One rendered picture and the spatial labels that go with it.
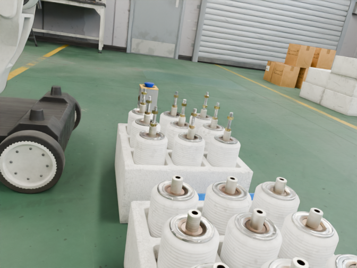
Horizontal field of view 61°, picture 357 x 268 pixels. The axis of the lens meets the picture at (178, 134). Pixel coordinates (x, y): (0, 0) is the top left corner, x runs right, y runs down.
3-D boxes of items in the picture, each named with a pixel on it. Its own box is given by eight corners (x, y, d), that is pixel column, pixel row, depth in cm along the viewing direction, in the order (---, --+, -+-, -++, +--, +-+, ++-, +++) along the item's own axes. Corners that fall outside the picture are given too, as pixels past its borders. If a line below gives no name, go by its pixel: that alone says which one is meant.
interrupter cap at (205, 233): (174, 246, 45) (175, 242, 45) (164, 216, 52) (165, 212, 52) (220, 244, 47) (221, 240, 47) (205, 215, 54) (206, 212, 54)
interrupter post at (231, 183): (226, 195, 62) (229, 181, 61) (221, 189, 64) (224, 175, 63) (236, 195, 63) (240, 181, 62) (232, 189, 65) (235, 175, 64)
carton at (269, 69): (279, 81, 492) (284, 62, 482) (287, 84, 470) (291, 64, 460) (262, 78, 486) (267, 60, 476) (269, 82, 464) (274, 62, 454)
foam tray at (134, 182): (119, 224, 87) (125, 168, 82) (114, 164, 123) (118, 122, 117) (241, 221, 98) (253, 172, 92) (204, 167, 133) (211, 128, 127)
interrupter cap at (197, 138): (204, 137, 94) (204, 135, 94) (199, 145, 87) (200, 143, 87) (181, 132, 96) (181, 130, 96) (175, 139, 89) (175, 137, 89)
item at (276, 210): (250, 273, 67) (270, 203, 61) (232, 244, 76) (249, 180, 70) (287, 270, 69) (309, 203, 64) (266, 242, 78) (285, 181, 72)
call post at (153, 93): (133, 158, 130) (141, 88, 120) (132, 152, 137) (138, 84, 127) (149, 159, 132) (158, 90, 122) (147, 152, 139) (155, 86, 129)
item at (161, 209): (145, 281, 61) (156, 204, 55) (139, 248, 69) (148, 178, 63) (190, 278, 63) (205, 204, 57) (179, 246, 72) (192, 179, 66)
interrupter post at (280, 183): (275, 195, 65) (280, 182, 64) (270, 189, 68) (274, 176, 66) (285, 195, 66) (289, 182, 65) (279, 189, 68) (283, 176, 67)
